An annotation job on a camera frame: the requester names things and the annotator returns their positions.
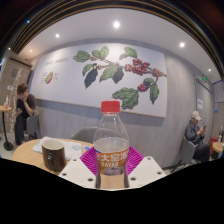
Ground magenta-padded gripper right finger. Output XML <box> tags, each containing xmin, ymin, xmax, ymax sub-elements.
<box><xmin>127</xmin><ymin>146</ymin><xmax>167</xmax><ymax>189</ymax></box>

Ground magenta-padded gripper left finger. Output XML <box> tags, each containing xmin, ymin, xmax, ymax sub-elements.
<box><xmin>57</xmin><ymin>146</ymin><xmax>100</xmax><ymax>190</ymax></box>

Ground clear red-capped drink bottle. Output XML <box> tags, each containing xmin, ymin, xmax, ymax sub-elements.
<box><xmin>92</xmin><ymin>100</ymin><xmax>131</xmax><ymax>190</ymax></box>

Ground dark brown mug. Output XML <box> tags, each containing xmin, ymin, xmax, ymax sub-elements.
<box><xmin>40</xmin><ymin>138</ymin><xmax>67</xmax><ymax>173</ymax></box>

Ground grey upholstered chair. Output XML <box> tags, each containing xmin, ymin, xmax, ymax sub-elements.
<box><xmin>70</xmin><ymin>126</ymin><xmax>101</xmax><ymax>144</ymax></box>

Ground person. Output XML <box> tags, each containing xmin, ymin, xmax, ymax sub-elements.
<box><xmin>13</xmin><ymin>83</ymin><xmax>37</xmax><ymax>146</ymax></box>
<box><xmin>184</xmin><ymin>110</ymin><xmax>212</xmax><ymax>163</ymax></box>

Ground small round wooden table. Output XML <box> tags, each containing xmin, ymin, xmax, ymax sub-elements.
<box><xmin>0</xmin><ymin>104</ymin><xmax>15</xmax><ymax>152</ymax></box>

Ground round ceiling lights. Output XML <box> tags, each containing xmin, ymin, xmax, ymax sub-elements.
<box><xmin>26</xmin><ymin>20</ymin><xmax>213</xmax><ymax>73</ymax></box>

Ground coffee plant wall picture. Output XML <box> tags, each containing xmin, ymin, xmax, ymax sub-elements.
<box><xmin>29</xmin><ymin>42</ymin><xmax>168</xmax><ymax>118</ymax></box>

